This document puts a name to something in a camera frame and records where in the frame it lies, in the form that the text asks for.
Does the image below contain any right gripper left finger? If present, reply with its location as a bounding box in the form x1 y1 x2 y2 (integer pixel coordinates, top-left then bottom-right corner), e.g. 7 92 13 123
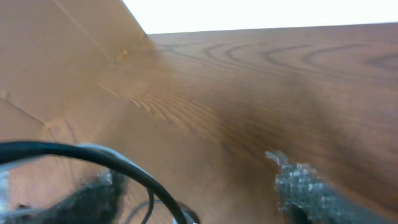
12 170 128 224

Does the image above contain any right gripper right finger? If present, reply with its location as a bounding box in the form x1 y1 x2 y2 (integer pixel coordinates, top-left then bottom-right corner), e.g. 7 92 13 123
266 151 390 224

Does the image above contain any thick black cable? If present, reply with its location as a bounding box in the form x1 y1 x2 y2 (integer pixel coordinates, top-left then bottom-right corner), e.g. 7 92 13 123
0 140 200 224

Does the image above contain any black usb cable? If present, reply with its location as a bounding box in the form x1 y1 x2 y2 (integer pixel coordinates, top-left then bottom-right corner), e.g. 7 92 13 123
124 188 200 224

